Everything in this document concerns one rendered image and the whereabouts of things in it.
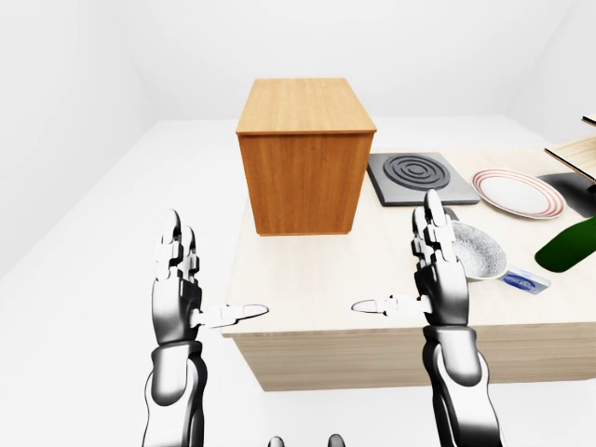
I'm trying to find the white plate with red rings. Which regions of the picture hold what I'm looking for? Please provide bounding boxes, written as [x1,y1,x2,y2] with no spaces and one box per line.
[470,168,567,220]

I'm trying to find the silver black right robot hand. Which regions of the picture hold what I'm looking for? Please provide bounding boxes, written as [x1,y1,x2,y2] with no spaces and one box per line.
[351,188,470,329]

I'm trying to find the pale wooden slat rack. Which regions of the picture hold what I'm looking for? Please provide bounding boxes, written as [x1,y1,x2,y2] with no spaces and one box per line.
[544,114,596,183]

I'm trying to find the dark green bottle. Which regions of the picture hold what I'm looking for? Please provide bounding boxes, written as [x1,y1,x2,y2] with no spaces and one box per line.
[534,215,596,274]

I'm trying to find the blue white printed box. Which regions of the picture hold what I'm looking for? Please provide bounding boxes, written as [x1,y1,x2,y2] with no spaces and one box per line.
[501,268,551,296]

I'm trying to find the grey patterned bowl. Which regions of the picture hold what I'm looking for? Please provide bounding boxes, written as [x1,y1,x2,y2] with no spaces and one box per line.
[450,221,508,283]

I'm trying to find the flat dark stove plate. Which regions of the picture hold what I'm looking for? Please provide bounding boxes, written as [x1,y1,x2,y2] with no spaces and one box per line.
[366,151,481,208]

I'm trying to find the wooden cabinet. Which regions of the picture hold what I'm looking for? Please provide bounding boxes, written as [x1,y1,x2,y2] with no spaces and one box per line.
[236,77,377,237]

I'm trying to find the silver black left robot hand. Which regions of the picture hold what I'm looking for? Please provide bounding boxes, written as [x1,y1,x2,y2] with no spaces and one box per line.
[151,209,271,346]

